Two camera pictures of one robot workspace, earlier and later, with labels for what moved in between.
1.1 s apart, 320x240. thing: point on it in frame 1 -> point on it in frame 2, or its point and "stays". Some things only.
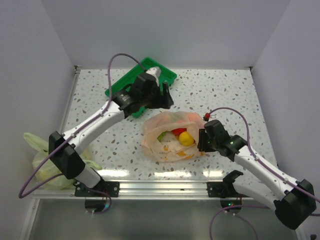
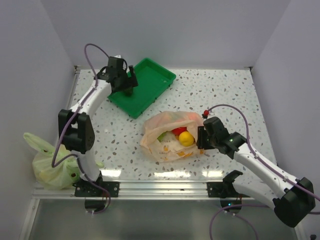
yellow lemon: [185, 139] stays
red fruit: [177, 131] stays
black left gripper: [164, 101] -> [131, 82]
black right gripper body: [206, 144] stays
